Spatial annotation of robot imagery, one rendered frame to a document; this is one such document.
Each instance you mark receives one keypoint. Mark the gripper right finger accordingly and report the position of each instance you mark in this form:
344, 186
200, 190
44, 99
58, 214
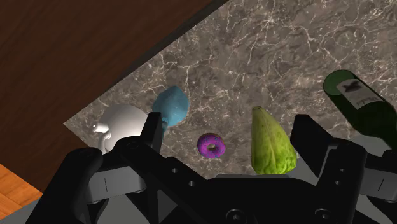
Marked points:
338, 161

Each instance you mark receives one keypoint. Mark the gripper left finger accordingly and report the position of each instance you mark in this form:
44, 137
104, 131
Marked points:
136, 161

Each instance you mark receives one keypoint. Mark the white teapot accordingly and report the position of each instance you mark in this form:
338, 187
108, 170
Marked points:
124, 122

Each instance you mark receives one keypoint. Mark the dark green wine bottle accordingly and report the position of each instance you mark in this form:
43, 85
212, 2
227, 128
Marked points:
366, 108

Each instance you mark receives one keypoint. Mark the light blue vase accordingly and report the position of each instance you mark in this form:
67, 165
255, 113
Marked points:
172, 105

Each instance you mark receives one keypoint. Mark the green ridged squash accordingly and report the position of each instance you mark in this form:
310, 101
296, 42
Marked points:
270, 145

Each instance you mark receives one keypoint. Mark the purple sprinkled donut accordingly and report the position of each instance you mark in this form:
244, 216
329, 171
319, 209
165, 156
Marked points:
204, 145

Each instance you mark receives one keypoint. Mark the dark brown wooden cabinet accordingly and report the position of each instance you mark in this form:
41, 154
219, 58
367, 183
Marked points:
77, 62

